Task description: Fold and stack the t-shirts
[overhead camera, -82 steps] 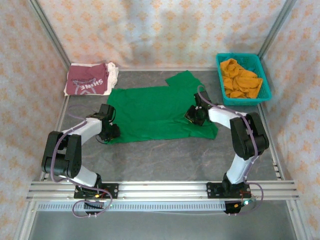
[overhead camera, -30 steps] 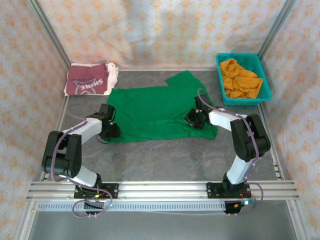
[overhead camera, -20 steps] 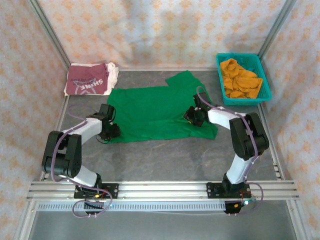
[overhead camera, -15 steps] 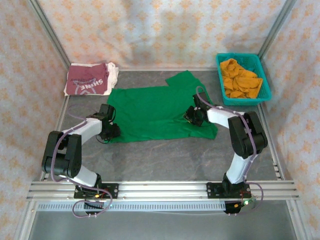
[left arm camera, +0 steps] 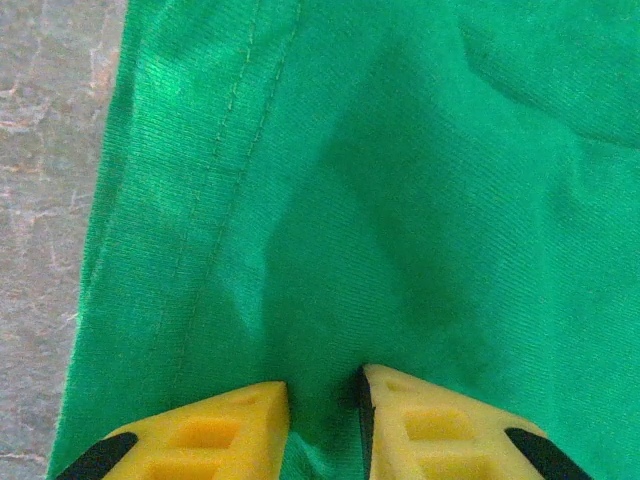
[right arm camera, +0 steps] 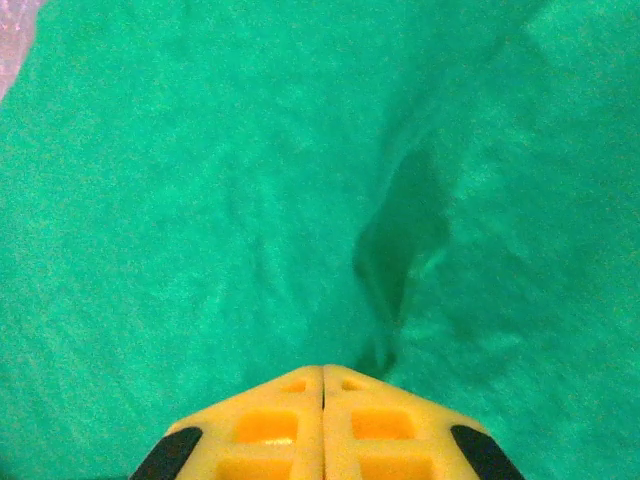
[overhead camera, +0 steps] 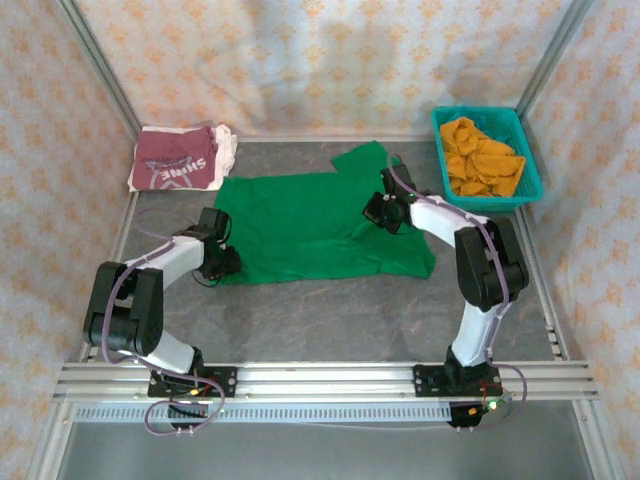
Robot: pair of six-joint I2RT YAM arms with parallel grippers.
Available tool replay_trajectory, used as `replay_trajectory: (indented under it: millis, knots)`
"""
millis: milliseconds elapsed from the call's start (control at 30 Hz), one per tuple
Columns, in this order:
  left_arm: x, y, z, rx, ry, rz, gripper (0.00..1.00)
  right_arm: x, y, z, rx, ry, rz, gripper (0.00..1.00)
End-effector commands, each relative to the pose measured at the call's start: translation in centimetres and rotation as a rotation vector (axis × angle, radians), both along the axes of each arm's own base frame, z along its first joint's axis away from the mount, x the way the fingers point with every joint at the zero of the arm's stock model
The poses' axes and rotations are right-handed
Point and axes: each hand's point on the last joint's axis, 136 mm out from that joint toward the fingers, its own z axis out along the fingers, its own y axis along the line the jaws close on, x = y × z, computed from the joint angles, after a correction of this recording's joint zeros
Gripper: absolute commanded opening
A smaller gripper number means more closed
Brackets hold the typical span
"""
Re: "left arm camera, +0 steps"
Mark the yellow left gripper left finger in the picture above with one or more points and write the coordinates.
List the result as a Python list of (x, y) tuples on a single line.
[(210, 445)]

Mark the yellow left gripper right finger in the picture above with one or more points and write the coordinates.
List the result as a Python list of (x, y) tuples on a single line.
[(440, 440)]

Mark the green t-shirt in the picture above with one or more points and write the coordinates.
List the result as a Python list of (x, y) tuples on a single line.
[(380, 200)]

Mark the grey marble pattern mat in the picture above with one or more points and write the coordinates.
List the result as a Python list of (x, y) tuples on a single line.
[(45, 200)]

